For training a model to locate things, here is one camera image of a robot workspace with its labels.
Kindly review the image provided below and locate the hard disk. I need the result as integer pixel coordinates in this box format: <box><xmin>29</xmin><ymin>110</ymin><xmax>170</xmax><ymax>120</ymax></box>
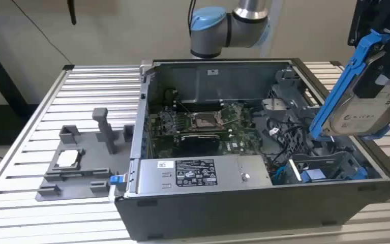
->
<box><xmin>309</xmin><ymin>28</ymin><xmax>390</xmax><ymax>142</ymax></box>

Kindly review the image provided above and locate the grey disk bay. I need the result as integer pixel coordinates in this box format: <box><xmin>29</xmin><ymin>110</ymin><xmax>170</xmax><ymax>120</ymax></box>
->
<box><xmin>289</xmin><ymin>149</ymin><xmax>363</xmax><ymax>184</ymax></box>

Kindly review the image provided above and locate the perforated metal drive cage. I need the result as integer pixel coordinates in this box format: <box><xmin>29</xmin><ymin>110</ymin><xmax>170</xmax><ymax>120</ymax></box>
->
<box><xmin>262</xmin><ymin>111</ymin><xmax>318</xmax><ymax>156</ymax></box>

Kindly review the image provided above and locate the green motherboard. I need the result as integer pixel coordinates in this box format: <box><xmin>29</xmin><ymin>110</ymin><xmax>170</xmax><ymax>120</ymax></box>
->
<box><xmin>148</xmin><ymin>101</ymin><xmax>270</xmax><ymax>160</ymax></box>

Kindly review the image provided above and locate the CPU socket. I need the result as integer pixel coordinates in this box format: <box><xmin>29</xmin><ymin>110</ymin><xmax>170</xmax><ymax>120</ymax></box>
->
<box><xmin>187</xmin><ymin>113</ymin><xmax>225</xmax><ymax>132</ymax></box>

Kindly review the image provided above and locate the black graphics card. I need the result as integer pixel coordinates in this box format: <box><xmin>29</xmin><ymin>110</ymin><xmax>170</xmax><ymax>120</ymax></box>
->
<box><xmin>179</xmin><ymin>134</ymin><xmax>222</xmax><ymax>156</ymax></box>

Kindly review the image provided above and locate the silver power supply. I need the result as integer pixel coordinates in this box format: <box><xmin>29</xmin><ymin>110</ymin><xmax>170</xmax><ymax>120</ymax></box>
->
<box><xmin>136</xmin><ymin>156</ymin><xmax>273</xmax><ymax>196</ymax></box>

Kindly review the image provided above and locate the black open PC case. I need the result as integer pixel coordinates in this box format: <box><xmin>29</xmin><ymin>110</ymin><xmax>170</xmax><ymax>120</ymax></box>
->
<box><xmin>112</xmin><ymin>57</ymin><xmax>390</xmax><ymax>234</ymax></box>

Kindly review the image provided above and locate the grey parts rack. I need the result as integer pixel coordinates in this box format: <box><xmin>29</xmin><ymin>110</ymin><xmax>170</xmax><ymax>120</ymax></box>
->
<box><xmin>35</xmin><ymin>108</ymin><xmax>136</xmax><ymax>203</ymax></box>

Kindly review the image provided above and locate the silver CPU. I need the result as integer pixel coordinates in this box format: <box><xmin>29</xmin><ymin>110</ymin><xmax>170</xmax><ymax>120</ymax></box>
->
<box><xmin>58</xmin><ymin>151</ymin><xmax>80</xmax><ymax>167</ymax></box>

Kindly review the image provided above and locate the blue flat wire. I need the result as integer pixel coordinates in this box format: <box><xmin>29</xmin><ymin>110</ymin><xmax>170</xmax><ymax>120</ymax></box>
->
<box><xmin>273</xmin><ymin>165</ymin><xmax>287</xmax><ymax>184</ymax></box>

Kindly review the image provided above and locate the black hanging strap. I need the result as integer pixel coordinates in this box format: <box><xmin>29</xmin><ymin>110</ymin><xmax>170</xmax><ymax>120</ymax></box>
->
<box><xmin>66</xmin><ymin>0</ymin><xmax>78</xmax><ymax>25</ymax></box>

